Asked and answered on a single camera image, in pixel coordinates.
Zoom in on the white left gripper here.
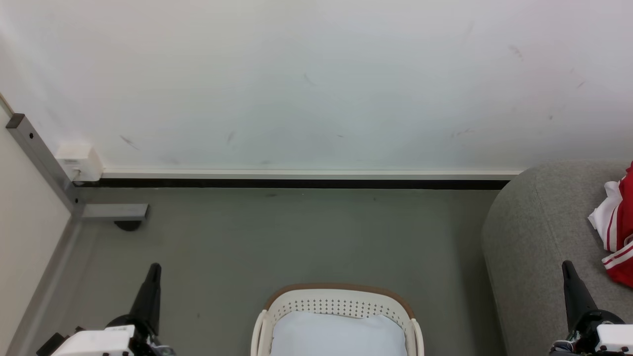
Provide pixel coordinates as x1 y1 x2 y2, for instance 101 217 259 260
36 263 176 356

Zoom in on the grey metal table leg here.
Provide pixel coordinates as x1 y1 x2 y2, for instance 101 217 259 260
0 93 84 356

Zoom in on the cream perforated laundry basket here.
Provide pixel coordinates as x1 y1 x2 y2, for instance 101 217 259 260
250 283 425 356

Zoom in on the white black wall baseboard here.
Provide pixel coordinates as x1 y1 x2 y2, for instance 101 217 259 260
73 167 525 191

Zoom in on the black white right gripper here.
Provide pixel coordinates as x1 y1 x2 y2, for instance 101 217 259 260
549 260 633 356

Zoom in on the grey partition foot bar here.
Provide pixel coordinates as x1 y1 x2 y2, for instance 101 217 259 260
81 203 149 232

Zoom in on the red and white garment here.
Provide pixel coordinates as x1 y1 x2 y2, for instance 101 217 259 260
588 161 633 254

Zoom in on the grey fabric sofa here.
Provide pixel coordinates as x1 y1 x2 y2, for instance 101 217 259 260
482 159 633 356

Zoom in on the white wall socket box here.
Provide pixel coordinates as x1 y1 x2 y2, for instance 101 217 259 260
56 143 104 182

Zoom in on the white cloth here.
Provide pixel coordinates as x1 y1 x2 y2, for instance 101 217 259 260
270 311 408 356

